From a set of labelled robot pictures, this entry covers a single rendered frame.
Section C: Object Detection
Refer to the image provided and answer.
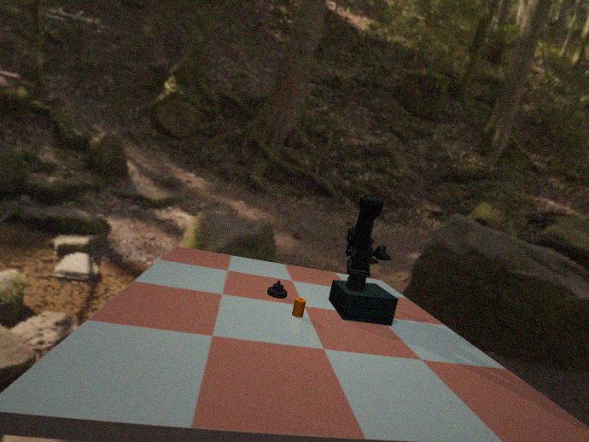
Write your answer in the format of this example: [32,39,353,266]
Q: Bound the dark grey round pedestal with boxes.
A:
[267,281,288,299]

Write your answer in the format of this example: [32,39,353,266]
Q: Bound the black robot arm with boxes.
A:
[346,195,384,293]

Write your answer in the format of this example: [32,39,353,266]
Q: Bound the orange tapered knob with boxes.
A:
[292,298,306,318]

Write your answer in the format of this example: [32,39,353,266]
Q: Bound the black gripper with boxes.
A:
[367,245,392,265]

